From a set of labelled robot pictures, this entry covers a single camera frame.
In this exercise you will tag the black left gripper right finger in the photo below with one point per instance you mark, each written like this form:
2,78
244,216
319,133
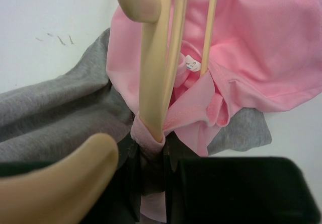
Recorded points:
234,190

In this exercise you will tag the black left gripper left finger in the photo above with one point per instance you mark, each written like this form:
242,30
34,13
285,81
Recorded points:
125,183

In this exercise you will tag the beige plastic hanger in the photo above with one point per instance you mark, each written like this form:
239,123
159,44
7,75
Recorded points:
161,40

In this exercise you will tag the pink t shirt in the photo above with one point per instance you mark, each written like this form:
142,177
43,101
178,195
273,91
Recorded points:
235,54

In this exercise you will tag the grey shirt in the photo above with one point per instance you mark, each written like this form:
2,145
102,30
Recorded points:
49,120

